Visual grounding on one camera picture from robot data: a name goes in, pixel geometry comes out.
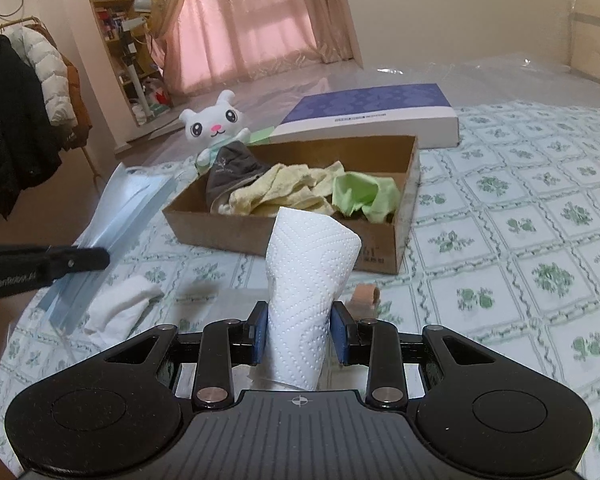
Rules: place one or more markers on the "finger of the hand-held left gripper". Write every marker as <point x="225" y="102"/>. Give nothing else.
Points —
<point x="80" y="261"/>

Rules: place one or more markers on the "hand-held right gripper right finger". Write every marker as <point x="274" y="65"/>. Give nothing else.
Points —
<point x="340" y="335"/>

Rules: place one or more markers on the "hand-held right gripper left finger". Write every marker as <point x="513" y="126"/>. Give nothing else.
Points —
<point x="261" y="335"/>

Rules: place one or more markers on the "white paper towel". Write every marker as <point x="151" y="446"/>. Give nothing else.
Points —
<point x="300" y="280"/>

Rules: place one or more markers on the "blue face mask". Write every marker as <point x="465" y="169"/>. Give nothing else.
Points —
<point x="125" y="200"/>

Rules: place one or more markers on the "brown cardboard box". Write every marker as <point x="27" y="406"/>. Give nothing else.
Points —
<point x="220" y="232"/>

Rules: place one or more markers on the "light green cloth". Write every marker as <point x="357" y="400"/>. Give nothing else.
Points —
<point x="355" y="190"/>

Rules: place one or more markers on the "yellow towel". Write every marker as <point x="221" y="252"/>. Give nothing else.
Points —
<point x="275" y="185"/>

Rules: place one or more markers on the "dark grey cap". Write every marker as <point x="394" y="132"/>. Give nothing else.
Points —
<point x="230" y="170"/>

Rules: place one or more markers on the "white cloth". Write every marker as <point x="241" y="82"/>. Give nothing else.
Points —
<point x="120" y="305"/>

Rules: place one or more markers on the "brown jacket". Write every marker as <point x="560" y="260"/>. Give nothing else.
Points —
<point x="80" y="115"/>

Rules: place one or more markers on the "black puffer jacket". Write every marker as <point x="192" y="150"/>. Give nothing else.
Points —
<point x="10" y="125"/>

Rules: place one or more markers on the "floral checked tablecloth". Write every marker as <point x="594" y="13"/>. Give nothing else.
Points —
<point x="505" y="260"/>

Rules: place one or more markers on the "white puffer jacket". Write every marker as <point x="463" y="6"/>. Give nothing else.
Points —
<point x="50" y="80"/>

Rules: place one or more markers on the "white plush rabbit toy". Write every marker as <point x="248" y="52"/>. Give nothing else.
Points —
<point x="210" y="125"/>

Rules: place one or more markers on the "small green box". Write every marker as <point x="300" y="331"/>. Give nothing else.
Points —
<point x="260" y="135"/>

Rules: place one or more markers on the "blue and white flat box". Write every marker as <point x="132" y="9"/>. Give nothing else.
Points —
<point x="370" y="100"/>

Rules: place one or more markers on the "gold clothes rack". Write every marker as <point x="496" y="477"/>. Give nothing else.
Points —
<point x="15" y="22"/>

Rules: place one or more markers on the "standing fan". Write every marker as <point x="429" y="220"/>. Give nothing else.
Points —
<point x="167" y="5"/>

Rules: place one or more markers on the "pink curtain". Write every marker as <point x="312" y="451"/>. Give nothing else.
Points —
<point x="255" y="20"/>

